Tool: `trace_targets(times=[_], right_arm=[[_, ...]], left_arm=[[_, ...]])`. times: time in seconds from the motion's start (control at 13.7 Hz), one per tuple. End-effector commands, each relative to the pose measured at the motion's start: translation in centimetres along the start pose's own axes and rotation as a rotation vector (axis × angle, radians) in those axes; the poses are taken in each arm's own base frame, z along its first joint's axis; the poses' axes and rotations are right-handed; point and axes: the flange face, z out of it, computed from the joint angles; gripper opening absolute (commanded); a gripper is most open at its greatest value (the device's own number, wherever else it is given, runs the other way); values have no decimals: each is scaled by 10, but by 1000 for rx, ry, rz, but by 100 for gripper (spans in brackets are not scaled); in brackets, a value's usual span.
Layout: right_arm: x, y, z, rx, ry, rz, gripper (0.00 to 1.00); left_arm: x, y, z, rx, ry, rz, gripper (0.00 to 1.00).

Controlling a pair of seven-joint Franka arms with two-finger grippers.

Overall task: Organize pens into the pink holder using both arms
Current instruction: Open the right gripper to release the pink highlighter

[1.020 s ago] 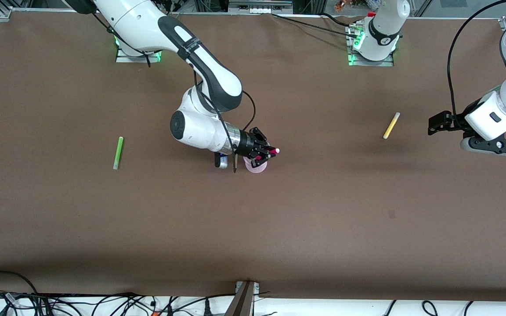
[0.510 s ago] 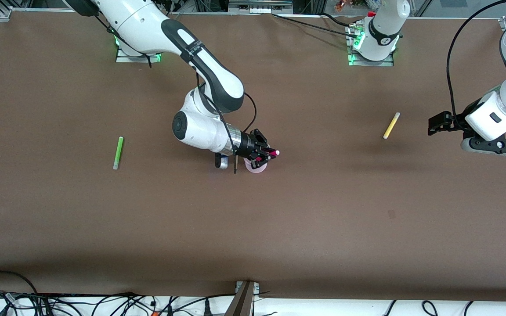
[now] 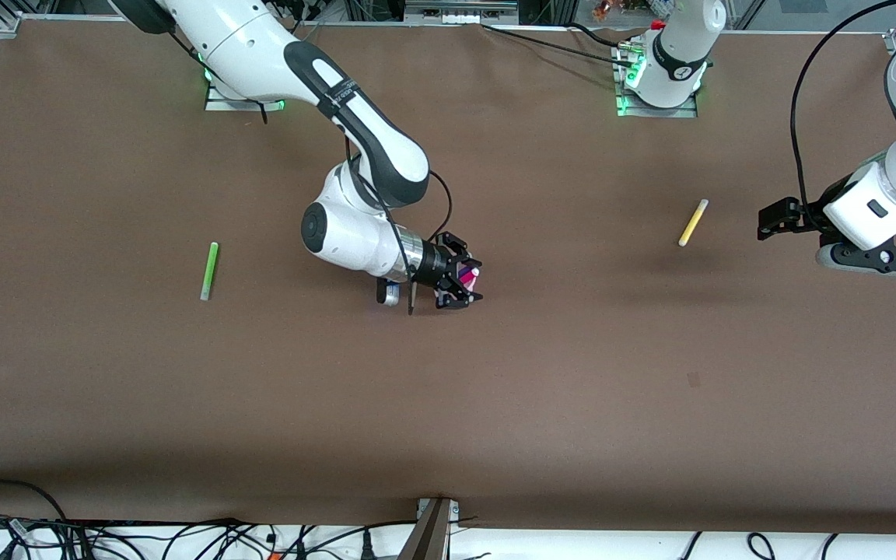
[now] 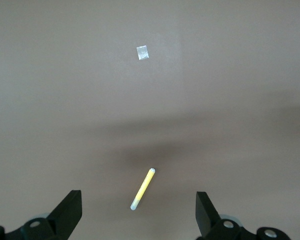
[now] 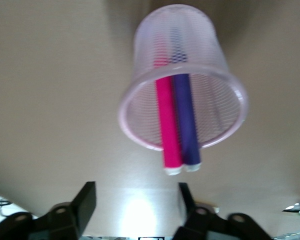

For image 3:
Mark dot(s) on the pink highlighter pen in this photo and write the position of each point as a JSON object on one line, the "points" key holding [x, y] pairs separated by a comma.
{"points": [[467, 276]]}

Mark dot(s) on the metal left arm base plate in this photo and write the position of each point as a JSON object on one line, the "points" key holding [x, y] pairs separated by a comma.
{"points": [[658, 113]]}

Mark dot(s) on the pink plastic cup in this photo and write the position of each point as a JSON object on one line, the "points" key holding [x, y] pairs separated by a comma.
{"points": [[477, 295]]}

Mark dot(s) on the yellow highlighter pen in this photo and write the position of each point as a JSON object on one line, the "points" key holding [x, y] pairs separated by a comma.
{"points": [[693, 223]]}

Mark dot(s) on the metal table clamp bracket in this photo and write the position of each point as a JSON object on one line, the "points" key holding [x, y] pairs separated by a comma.
{"points": [[432, 533]]}

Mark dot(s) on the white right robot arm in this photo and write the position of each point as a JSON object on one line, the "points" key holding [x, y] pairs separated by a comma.
{"points": [[370, 148]]}

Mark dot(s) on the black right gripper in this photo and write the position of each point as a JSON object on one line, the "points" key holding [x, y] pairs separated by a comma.
{"points": [[438, 265]]}

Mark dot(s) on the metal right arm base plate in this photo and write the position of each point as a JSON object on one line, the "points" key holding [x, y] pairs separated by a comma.
{"points": [[222, 104]]}

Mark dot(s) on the green highlighter pen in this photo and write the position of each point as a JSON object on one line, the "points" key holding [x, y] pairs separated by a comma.
{"points": [[209, 271]]}

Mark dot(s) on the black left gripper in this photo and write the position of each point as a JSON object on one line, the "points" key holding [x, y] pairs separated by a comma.
{"points": [[803, 217]]}

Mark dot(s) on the grey socket strip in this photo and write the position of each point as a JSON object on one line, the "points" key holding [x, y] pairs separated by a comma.
{"points": [[460, 14]]}

